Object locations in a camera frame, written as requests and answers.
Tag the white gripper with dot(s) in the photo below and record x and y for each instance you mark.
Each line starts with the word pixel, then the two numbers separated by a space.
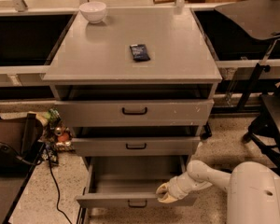
pixel 176 187

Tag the grey bottom drawer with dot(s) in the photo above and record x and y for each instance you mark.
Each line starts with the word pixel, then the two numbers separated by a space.
pixel 128 181

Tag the grey drawer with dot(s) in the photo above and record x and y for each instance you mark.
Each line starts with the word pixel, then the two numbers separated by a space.
pixel 134 113
pixel 128 181
pixel 138 146

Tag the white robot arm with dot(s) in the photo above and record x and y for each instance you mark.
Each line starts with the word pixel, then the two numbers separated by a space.
pixel 253 190

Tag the grey middle drawer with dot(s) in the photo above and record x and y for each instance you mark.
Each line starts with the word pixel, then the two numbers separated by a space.
pixel 138 146

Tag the grey top drawer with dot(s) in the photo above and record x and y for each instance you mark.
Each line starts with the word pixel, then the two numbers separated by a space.
pixel 134 113

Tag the grey drawer cabinet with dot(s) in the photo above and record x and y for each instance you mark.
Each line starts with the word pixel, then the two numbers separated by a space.
pixel 95 63

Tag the black cabinet caster wheel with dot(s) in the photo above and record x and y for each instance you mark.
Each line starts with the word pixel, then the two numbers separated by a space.
pixel 207 132

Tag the pile of colourful objects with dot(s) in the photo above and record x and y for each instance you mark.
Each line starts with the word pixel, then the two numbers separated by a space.
pixel 56 136

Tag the dark blue snack packet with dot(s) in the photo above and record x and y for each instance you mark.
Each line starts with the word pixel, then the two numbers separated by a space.
pixel 139 52

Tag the wooden stick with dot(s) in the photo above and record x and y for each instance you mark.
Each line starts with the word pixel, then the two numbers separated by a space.
pixel 164 1

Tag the white bowl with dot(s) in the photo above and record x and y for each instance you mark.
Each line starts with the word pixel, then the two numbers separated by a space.
pixel 93 12

